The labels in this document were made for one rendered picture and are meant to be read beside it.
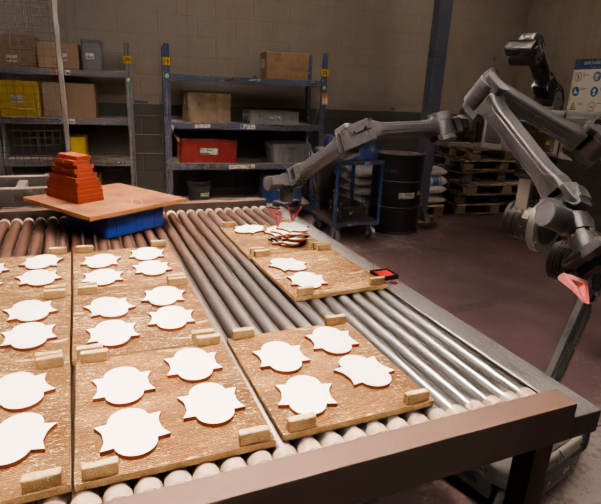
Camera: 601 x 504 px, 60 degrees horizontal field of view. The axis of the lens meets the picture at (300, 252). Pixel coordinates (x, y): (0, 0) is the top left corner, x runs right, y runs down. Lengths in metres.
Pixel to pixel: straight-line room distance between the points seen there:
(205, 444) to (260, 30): 6.13
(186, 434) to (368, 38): 6.58
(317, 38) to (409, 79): 1.41
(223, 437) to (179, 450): 0.08
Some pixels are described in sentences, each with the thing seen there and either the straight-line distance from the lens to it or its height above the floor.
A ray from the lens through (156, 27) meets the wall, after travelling 6.68.
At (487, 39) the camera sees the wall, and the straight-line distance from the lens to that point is 8.14.
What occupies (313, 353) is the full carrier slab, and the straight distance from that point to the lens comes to 1.31.
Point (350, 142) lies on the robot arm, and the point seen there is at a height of 1.39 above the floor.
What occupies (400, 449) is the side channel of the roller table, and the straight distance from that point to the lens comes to 1.02.
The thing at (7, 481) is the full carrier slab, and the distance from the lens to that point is 1.04.
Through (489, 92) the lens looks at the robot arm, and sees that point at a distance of 1.50.
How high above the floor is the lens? 1.58
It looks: 18 degrees down
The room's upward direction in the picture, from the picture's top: 3 degrees clockwise
